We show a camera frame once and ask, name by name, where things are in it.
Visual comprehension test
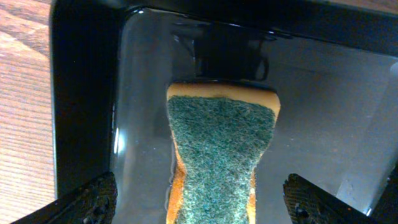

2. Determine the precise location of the black rectangular tray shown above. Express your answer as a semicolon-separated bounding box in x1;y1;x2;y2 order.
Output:
50;0;397;223

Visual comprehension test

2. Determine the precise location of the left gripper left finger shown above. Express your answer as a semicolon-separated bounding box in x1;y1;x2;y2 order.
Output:
12;172;118;224

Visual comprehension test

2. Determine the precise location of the yellow green sponge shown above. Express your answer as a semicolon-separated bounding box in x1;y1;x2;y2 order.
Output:
166;83;280;223

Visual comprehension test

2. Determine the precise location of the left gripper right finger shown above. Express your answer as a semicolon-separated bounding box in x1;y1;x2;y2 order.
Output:
283;174;378;224

